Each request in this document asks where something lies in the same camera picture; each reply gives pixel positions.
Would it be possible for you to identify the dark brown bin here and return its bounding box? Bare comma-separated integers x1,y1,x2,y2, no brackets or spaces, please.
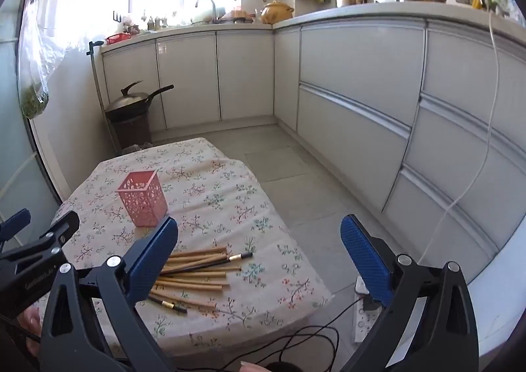
105,107,154,150

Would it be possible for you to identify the white power cable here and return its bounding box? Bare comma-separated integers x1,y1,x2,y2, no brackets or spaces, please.
419,8,501,263

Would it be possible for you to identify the steel kitchen faucet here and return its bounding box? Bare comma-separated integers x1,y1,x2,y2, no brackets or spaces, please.
195,0,219,24

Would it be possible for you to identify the floral tablecloth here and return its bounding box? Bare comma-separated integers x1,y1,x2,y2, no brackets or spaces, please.
31,137,333,360

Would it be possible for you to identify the white flat panel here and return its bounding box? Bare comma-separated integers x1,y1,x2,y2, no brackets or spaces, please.
464,244,526,360

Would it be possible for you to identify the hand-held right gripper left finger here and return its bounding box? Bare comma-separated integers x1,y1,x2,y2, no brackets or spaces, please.
41,216,179,372

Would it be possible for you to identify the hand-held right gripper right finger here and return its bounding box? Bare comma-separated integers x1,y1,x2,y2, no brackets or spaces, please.
340,215,479,372

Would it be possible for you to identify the plastic bag of greens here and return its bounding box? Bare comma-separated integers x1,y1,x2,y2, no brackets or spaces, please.
18,0,66,120

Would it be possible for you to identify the white cabinet run under sink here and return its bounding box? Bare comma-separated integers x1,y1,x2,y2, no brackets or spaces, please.
102,25,275,135

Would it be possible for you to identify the person's left hand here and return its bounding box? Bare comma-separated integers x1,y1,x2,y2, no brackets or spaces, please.
18,307,42,356

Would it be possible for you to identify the black cable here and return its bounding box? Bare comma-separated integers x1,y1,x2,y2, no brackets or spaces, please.
177,294,371,372

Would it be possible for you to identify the steel wok lid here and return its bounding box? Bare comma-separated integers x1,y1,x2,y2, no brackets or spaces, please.
108,81,151,110

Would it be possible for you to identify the grey wok with black handle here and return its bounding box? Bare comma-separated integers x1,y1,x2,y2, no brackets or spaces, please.
105,84,175,114

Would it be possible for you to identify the white power strip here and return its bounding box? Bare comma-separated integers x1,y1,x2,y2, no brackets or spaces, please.
353,275,386,343

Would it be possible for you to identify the yellow clay pot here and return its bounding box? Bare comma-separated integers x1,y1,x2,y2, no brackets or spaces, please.
261,1,295,25

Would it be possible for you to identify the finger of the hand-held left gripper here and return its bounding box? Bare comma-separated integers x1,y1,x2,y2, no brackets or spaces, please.
0,211,81,276
0,210,32,251

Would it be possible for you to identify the dark chopstick with gold band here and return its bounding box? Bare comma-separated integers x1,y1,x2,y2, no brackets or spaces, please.
162,252,253,275
147,294,188,314

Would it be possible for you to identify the pile of wooden chopsticks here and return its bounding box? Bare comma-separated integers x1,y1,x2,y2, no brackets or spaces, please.
148,246,231,309

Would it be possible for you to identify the white cabinet run with drawers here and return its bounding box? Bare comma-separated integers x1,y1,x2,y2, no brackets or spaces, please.
272,6,526,286

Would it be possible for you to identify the pink perforated utensil basket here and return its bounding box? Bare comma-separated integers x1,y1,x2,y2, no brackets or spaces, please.
115,170,169,228

